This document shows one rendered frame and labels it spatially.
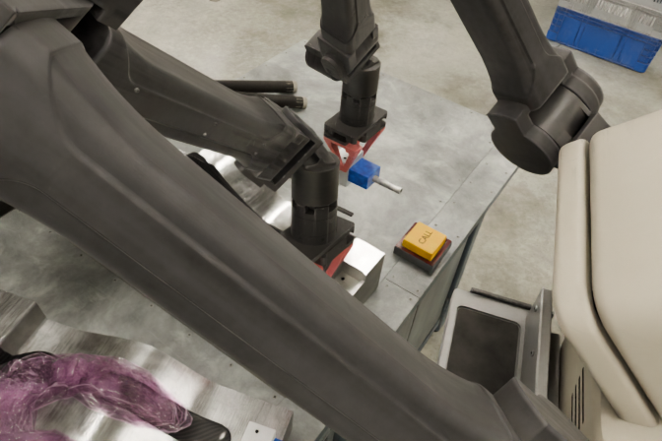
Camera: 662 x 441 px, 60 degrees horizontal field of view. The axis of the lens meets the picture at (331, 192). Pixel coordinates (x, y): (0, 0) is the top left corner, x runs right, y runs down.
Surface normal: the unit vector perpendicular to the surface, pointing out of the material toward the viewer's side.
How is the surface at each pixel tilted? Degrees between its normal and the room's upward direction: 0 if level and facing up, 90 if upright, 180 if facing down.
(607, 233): 42
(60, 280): 0
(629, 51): 90
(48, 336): 0
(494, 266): 0
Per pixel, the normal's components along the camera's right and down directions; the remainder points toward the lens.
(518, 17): 0.54, 0.27
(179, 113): 0.67, 0.71
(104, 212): 0.14, 0.32
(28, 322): 0.95, 0.13
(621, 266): -0.58, -0.72
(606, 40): -0.58, 0.53
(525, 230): 0.08, -0.73
